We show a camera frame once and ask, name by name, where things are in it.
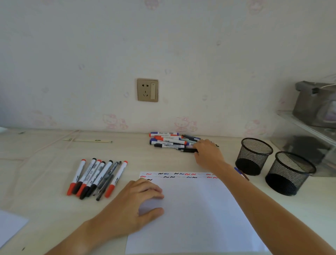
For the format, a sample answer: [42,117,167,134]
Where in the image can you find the person's left hand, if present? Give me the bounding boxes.
[85,178,165,243]

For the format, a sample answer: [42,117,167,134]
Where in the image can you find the person's right hand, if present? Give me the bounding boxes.
[194,139,233,175]

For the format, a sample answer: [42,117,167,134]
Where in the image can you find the red-capped white marker pen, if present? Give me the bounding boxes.
[76,159,102,198]
[66,159,86,196]
[104,160,128,199]

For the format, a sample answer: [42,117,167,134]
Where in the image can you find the black mesh cup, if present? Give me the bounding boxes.
[265,151,317,197]
[235,137,274,176]

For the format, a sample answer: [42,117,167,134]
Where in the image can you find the pile of assorted pens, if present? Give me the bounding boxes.
[149,131,220,153]

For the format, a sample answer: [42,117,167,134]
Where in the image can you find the white paper sheet with squiggles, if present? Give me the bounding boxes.
[125,171,271,255]

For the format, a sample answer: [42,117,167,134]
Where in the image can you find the person's right forearm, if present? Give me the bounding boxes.
[218,163,336,255]

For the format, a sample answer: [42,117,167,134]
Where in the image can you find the light wooden table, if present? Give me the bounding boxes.
[0,128,336,255]

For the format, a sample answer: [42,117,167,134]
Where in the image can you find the paper-wrapped chopsticks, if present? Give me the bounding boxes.
[63,138,113,143]

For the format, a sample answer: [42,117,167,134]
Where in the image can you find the clear acrylic rack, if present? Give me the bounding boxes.
[270,110,336,178]

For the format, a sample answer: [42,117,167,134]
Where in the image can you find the blank white paper sheet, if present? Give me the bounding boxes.
[0,209,29,249]

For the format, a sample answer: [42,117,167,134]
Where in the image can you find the gold wall socket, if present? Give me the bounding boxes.
[137,78,159,103]

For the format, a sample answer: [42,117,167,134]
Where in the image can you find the thin pink cord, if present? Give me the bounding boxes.
[0,130,81,189]

